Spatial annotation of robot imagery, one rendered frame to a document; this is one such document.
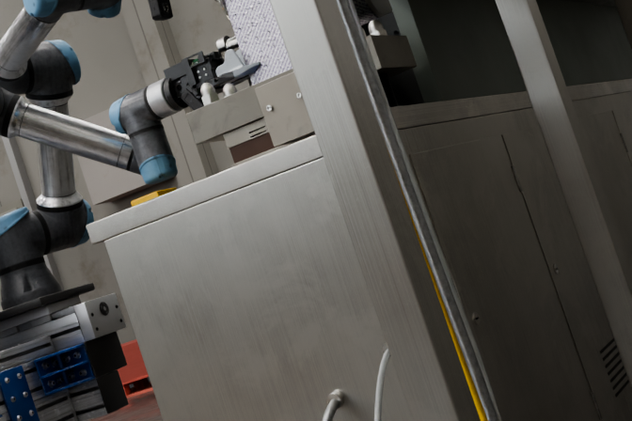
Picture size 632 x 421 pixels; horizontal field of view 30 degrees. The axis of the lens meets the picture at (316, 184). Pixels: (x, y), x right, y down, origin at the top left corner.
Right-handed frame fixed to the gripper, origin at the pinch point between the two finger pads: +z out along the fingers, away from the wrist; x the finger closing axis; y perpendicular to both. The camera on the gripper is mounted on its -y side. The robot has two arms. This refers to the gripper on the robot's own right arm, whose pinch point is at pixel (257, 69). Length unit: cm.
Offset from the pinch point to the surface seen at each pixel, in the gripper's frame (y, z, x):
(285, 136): -17.1, 12.9, -22.0
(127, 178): 84, -552, 707
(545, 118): -28, 48, 13
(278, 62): -0.6, 5.2, -0.3
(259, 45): 4.0, 2.3, -0.2
